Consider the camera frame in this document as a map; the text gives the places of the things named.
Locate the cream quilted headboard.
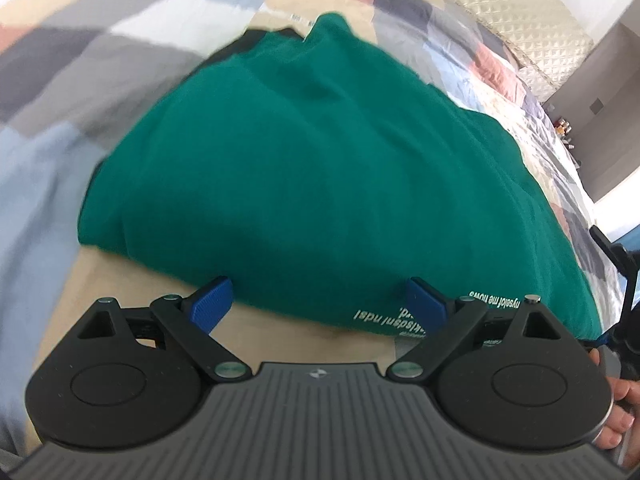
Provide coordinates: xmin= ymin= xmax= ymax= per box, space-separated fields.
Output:
xmin=382 ymin=0 xmax=597 ymax=88

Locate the patchwork quilt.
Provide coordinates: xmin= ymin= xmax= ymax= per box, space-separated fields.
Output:
xmin=0 ymin=0 xmax=608 ymax=456

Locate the group of cosmetic bottles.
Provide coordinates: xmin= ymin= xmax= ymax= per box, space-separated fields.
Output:
xmin=554 ymin=119 xmax=576 ymax=150

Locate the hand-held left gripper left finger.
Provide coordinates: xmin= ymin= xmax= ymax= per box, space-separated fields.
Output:
xmin=75 ymin=276 xmax=252 ymax=385

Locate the grey wardrobe cabinet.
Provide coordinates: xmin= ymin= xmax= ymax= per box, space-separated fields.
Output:
xmin=542 ymin=12 xmax=640 ymax=203

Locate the person's right hand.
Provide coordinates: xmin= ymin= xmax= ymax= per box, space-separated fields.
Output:
xmin=588 ymin=348 xmax=640 ymax=468

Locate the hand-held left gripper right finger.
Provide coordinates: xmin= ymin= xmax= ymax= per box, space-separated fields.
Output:
xmin=387 ymin=276 xmax=568 ymax=383

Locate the green hoodie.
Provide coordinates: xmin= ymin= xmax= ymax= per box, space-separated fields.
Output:
xmin=76 ymin=12 xmax=605 ymax=345

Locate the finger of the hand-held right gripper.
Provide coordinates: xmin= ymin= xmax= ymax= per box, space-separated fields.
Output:
xmin=589 ymin=226 xmax=640 ymax=323

